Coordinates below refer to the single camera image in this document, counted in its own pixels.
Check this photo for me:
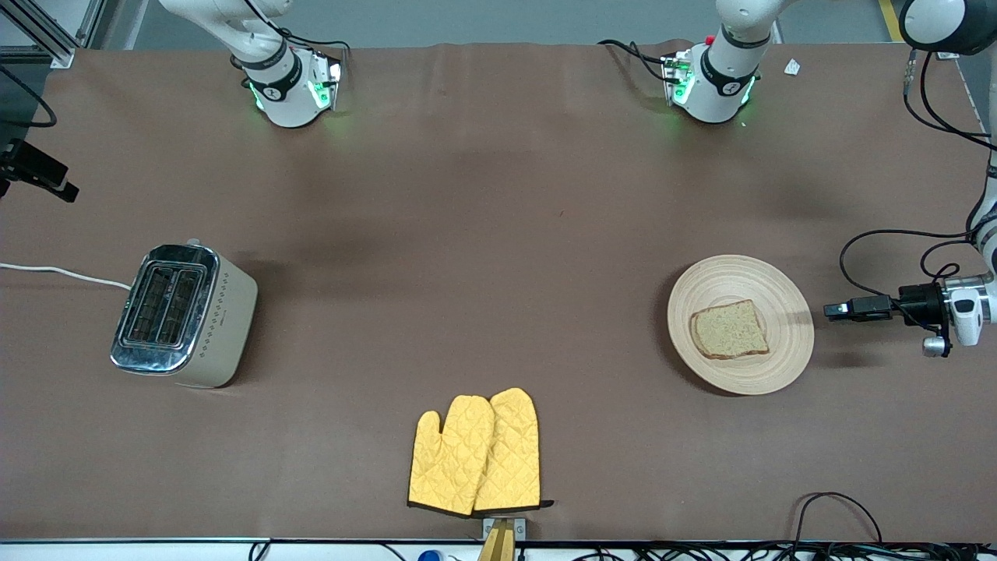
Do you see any black base cable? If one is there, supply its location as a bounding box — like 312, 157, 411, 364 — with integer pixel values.
597, 39, 680, 83
241, 0, 352, 55

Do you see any black left base cable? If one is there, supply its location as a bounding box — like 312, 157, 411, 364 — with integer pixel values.
597, 39, 680, 83

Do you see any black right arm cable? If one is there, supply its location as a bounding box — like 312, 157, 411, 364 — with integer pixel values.
0, 66, 58, 129

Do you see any yellow quilted oven mitt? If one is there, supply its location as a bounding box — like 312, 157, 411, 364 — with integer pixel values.
408, 395, 496, 517
473, 387, 555, 515

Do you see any cream and chrome toaster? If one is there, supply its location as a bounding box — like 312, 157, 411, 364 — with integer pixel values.
110, 238, 259, 389

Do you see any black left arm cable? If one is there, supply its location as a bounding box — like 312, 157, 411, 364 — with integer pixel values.
840, 48, 997, 328

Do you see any brown table cover sheet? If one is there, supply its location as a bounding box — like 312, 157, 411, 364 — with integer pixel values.
0, 39, 997, 543

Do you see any round wooden plate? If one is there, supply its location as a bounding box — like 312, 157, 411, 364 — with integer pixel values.
667, 255, 816, 397

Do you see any black looped cable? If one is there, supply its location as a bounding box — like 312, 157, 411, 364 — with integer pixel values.
791, 492, 885, 546

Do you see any white toaster power cord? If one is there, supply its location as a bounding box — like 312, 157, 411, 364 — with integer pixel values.
0, 263, 132, 291

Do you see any brown bread slice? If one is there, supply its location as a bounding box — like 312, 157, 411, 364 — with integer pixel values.
690, 299, 770, 361

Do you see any black right base cable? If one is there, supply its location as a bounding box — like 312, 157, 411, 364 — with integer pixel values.
241, 0, 352, 55

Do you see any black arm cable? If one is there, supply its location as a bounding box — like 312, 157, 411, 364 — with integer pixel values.
0, 66, 58, 129
840, 48, 997, 328

